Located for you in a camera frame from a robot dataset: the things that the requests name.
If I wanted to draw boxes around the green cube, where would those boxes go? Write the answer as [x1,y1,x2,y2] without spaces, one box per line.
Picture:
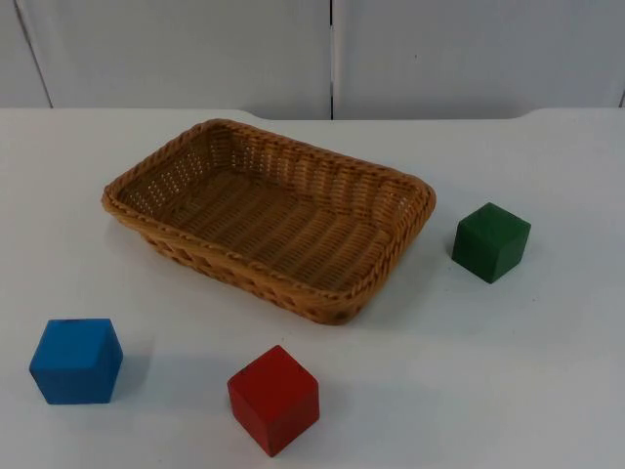
[451,201,532,285]

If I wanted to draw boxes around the red cube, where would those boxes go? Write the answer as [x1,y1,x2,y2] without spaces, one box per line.
[227,344,321,458]

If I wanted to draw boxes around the blue cube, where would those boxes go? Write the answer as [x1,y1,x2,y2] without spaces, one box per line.
[28,318,125,405]

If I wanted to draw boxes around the pale brown wicker basket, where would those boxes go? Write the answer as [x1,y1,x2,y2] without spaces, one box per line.
[101,117,438,327]

